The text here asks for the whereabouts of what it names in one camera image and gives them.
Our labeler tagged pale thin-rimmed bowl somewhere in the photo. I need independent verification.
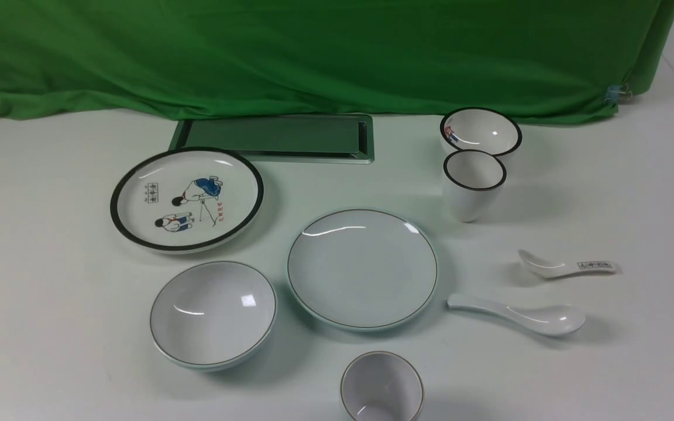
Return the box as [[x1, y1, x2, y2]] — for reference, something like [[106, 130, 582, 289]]
[[149, 261, 281, 371]]

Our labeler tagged pale thin-rimmed cup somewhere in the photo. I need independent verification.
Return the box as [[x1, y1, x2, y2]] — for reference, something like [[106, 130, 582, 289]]
[[339, 351, 426, 420]]

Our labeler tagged plain white ceramic spoon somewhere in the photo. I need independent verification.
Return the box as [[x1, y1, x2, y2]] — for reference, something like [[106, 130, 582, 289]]
[[446, 294, 586, 337]]

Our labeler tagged illustrated black-rimmed plate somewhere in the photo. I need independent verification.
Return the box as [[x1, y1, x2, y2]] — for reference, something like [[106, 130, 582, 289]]
[[109, 147, 265, 254]]

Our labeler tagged plain pale flat plate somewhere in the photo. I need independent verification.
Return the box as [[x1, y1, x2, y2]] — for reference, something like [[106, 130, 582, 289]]
[[286, 208, 441, 332]]

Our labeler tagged black-rimmed white cup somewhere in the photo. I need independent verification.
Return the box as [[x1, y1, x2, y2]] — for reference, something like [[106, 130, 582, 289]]
[[441, 150, 507, 223]]

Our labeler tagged black-rimmed small white bowl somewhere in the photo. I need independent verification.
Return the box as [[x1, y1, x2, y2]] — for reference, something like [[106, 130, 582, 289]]
[[439, 107, 522, 158]]

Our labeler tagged white spoon with label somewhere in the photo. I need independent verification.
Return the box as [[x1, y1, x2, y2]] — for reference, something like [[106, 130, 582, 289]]
[[517, 250, 620, 279]]

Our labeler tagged green backdrop cloth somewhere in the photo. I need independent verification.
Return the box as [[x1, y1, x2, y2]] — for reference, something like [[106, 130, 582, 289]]
[[0, 1, 674, 125]]

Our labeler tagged blue binder clip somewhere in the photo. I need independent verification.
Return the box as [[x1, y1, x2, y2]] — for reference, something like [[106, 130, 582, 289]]
[[603, 84, 634, 105]]

